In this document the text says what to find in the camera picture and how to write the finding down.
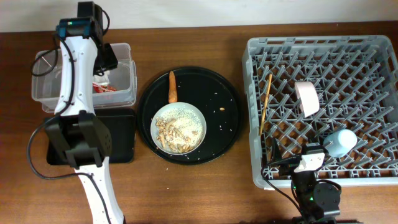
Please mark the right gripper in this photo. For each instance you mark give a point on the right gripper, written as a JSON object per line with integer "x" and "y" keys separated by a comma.
{"x": 276, "y": 152}

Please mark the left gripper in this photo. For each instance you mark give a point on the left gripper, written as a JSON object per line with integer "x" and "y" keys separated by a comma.
{"x": 112, "y": 60}

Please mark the red snack wrapper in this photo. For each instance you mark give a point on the red snack wrapper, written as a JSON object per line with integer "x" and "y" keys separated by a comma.
{"x": 103, "y": 88}

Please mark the light blue cup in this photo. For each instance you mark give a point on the light blue cup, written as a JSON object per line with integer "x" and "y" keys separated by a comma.
{"x": 339, "y": 143}

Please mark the pink bowl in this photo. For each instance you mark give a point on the pink bowl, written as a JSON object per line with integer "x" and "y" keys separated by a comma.
{"x": 309, "y": 102}

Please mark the carrot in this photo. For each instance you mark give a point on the carrot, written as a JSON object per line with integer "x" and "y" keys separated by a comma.
{"x": 172, "y": 88}

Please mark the wooden chopstick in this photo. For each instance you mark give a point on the wooden chopstick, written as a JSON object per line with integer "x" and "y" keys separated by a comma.
{"x": 265, "y": 104}

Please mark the grey plate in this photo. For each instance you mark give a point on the grey plate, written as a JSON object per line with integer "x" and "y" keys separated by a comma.
{"x": 178, "y": 127}

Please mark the rice and pasta leftovers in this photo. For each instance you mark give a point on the rice and pasta leftovers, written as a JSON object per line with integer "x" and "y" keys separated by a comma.
{"x": 177, "y": 130}

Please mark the white tissue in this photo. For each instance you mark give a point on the white tissue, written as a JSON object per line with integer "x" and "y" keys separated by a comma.
{"x": 102, "y": 78}

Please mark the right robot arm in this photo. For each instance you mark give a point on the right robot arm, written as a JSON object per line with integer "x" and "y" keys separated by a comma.
{"x": 317, "y": 199}

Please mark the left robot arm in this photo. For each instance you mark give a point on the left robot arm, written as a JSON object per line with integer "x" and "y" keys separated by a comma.
{"x": 76, "y": 96}

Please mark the grey dishwasher rack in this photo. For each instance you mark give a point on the grey dishwasher rack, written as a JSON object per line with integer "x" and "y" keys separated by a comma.
{"x": 355, "y": 78}

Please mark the clear plastic bin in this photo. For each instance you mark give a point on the clear plastic bin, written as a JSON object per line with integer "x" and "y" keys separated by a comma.
{"x": 46, "y": 89}

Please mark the black rectangular tray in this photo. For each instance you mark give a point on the black rectangular tray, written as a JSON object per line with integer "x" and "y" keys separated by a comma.
{"x": 121, "y": 133}

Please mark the round black tray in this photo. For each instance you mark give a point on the round black tray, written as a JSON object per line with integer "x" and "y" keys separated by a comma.
{"x": 213, "y": 95}

